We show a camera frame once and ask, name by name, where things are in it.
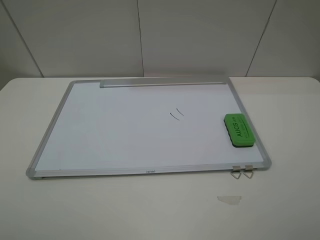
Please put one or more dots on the right metal hanging clip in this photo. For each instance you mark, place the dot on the right metal hanging clip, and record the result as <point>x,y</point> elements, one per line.
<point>249,171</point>

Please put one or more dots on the left metal hanging clip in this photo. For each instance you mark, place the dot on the left metal hanging clip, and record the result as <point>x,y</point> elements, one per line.
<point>236,172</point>

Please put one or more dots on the green whiteboard eraser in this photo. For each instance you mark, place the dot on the green whiteboard eraser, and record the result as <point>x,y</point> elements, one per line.
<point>239,130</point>

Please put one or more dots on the white aluminium-framed whiteboard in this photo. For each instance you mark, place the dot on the white aluminium-framed whiteboard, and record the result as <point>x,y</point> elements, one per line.
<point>144,126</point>

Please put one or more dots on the metal hanging clip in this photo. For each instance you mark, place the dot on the metal hanging clip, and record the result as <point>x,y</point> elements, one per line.
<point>236,172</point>
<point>249,171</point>

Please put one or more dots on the clear tape scrap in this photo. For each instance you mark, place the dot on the clear tape scrap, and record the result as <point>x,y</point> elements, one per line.
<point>230,200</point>

